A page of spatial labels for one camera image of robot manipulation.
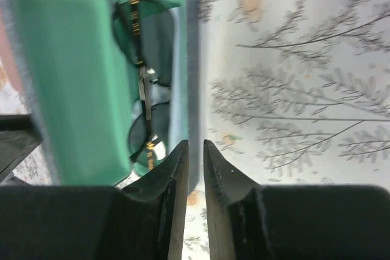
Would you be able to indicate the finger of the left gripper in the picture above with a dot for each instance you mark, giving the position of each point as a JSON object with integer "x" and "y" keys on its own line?
{"x": 19, "y": 137}

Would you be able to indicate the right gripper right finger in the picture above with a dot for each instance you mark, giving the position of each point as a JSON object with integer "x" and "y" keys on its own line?
{"x": 247, "y": 220}

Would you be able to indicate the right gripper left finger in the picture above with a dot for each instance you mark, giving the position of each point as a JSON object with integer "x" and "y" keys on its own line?
{"x": 144, "y": 220}

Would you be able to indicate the pink glasses case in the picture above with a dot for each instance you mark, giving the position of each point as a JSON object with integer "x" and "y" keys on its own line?
{"x": 8, "y": 61}

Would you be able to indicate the blue-grey glasses case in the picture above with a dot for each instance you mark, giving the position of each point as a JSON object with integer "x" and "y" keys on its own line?
{"x": 80, "y": 89}

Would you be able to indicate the black sunglasses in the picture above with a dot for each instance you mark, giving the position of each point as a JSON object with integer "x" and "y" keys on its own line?
{"x": 145, "y": 32}

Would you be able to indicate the floral table mat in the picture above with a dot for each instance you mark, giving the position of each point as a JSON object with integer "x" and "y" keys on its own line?
{"x": 290, "y": 92}

